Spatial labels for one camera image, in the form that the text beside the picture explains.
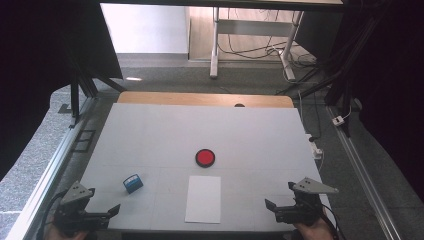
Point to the white desk frame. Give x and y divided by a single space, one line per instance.
250 30

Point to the white power strip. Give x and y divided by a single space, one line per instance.
315 147

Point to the person's left hand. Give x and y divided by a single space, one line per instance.
63 235

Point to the dark table grommet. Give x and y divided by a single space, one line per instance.
239 105

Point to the aluminium rail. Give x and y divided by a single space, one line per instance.
363 173
50 170

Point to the black floor socket frame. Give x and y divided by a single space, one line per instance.
84 140

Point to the white table cover sheet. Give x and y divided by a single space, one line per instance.
206 133

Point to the white paper sheet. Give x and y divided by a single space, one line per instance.
203 199

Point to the black curtain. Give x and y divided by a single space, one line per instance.
390 83
40 66

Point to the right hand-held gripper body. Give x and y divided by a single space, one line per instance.
308 201

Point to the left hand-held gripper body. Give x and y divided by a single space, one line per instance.
71 208

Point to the black metal stand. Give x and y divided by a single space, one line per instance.
78 90
336 76

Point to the person's right hand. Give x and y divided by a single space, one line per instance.
311 231

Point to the blue stamp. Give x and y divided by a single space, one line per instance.
133 183

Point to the small white adapter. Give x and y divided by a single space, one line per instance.
338 120

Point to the round red ink pad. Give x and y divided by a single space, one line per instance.
205 158

